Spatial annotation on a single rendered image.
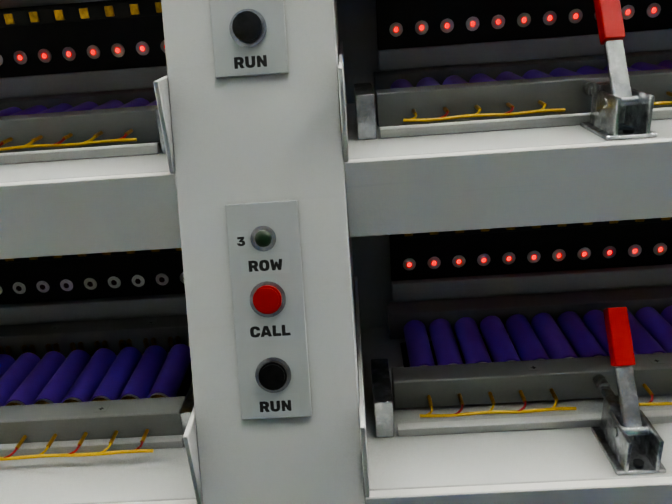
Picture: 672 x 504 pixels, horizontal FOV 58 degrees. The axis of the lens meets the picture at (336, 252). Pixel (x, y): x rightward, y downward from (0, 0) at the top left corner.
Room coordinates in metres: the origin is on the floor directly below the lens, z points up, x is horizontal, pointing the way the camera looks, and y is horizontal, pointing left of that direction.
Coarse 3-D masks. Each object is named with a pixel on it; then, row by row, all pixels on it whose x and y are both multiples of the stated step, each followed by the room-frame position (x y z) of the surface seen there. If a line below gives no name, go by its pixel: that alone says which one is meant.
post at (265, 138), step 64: (192, 0) 0.34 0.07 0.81; (320, 0) 0.34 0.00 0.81; (192, 64) 0.34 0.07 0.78; (320, 64) 0.34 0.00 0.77; (192, 128) 0.34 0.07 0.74; (256, 128) 0.34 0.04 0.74; (320, 128) 0.34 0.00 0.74; (192, 192) 0.34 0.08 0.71; (256, 192) 0.34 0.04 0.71; (320, 192) 0.34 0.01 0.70; (192, 256) 0.34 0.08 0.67; (320, 256) 0.34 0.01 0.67; (192, 320) 0.34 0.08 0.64; (320, 320) 0.34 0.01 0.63; (320, 384) 0.34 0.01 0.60; (256, 448) 0.34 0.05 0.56; (320, 448) 0.34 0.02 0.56
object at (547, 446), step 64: (448, 256) 0.50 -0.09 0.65; (512, 256) 0.50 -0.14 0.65; (576, 256) 0.50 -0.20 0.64; (640, 256) 0.50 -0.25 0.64; (448, 320) 0.49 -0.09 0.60; (512, 320) 0.48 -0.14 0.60; (576, 320) 0.47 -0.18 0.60; (640, 320) 0.47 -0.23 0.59; (384, 384) 0.39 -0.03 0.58; (448, 384) 0.40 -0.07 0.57; (512, 384) 0.40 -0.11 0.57; (576, 384) 0.40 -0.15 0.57; (640, 384) 0.40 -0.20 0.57; (384, 448) 0.37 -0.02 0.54; (448, 448) 0.37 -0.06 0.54; (512, 448) 0.37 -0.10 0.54; (576, 448) 0.36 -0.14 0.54; (640, 448) 0.35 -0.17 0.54
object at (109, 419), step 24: (0, 408) 0.40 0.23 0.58; (24, 408) 0.40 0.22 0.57; (48, 408) 0.40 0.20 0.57; (72, 408) 0.40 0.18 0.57; (96, 408) 0.40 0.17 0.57; (120, 408) 0.39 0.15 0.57; (144, 408) 0.39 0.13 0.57; (168, 408) 0.39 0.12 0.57; (0, 432) 0.39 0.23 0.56; (24, 432) 0.39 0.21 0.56; (48, 432) 0.39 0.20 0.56; (72, 432) 0.39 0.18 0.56; (96, 432) 0.39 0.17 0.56; (120, 432) 0.39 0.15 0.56; (144, 432) 0.39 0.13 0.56; (168, 432) 0.39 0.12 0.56; (24, 456) 0.38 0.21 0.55; (48, 456) 0.38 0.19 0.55; (72, 456) 0.38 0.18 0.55
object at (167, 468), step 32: (0, 320) 0.52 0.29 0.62; (32, 320) 0.52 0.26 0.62; (192, 384) 0.41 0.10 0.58; (192, 416) 0.34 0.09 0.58; (192, 448) 0.33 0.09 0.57; (0, 480) 0.37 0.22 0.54; (32, 480) 0.37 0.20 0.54; (64, 480) 0.37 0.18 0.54; (96, 480) 0.37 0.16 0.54; (128, 480) 0.36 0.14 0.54; (160, 480) 0.36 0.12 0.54; (192, 480) 0.33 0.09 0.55
